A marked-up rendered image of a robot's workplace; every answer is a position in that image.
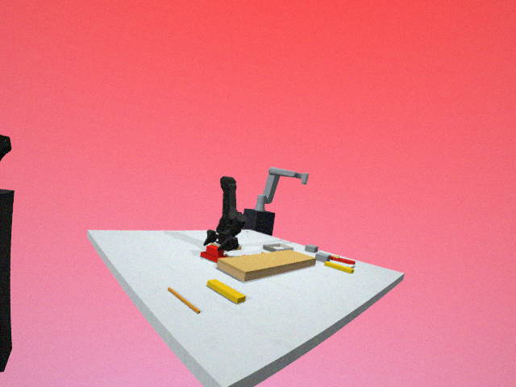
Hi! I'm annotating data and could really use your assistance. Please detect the yellow flat bar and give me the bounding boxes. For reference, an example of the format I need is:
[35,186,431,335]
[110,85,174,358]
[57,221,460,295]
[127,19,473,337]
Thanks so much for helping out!
[324,261,355,274]
[206,279,246,304]

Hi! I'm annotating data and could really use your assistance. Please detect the orange thin rod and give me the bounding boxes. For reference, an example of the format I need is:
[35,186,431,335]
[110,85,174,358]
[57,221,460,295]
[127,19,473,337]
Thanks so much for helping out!
[168,287,200,314]

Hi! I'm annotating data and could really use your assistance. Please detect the red flat bar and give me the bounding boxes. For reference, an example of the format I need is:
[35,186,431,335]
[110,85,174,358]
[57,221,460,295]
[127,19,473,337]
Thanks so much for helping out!
[330,255,355,265]

